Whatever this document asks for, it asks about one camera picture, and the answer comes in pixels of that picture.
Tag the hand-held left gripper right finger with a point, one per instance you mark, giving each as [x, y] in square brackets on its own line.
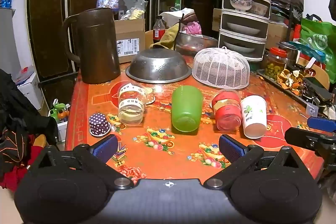
[232, 148]

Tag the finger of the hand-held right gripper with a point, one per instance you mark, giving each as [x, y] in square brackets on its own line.
[300, 137]
[321, 123]

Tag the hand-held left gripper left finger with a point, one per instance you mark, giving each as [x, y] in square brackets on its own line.
[105, 147]

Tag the green plastic cup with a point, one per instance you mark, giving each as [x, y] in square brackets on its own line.
[187, 109]

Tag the purple polka dot cup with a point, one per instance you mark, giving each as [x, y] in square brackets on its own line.
[99, 124]

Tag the red plastic cup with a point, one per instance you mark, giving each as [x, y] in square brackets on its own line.
[227, 112]

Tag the white paper cup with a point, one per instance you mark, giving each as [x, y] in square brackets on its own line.
[253, 117]

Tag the clear labelled plastic cup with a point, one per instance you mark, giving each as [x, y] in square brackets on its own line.
[130, 106]

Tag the white adhesive hook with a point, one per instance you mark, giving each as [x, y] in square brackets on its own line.
[312, 109]

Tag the dark tray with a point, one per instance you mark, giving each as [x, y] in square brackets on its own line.
[319, 91]

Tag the dried orange peels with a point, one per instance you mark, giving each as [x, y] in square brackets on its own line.
[290, 81]

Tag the green orange toy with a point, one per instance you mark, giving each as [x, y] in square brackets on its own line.
[59, 111]

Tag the glass jar red lid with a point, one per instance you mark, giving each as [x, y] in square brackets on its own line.
[275, 64]

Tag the steel mug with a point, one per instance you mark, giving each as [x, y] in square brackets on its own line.
[288, 52]

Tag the white plastic food cover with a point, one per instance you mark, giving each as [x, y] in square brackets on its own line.
[220, 69]

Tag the green shopping bag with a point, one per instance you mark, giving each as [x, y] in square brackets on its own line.
[319, 40]

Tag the dark clothing pile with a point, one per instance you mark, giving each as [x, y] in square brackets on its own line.
[18, 124]

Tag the white cardboard box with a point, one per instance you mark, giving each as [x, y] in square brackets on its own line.
[30, 87]

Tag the steel colander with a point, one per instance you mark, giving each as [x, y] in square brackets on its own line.
[157, 65]

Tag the brown plastic pitcher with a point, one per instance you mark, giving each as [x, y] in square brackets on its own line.
[95, 48]

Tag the white plate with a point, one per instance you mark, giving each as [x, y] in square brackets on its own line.
[240, 47]
[242, 27]

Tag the tiered dish storage rack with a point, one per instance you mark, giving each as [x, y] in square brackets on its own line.
[263, 37]

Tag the steel basin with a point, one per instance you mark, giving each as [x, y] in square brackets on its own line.
[197, 44]

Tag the pink cloth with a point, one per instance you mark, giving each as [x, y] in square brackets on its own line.
[193, 27]

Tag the olive green cloth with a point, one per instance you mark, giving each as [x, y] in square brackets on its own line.
[168, 36]

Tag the black stick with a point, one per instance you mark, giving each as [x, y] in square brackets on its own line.
[176, 32]

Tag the cola bottle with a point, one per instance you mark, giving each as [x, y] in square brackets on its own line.
[158, 29]

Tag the clear bag of pasta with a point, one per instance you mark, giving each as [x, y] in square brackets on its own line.
[136, 12]

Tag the patterned ceramic bowl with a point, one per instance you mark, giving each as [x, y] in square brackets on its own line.
[240, 3]

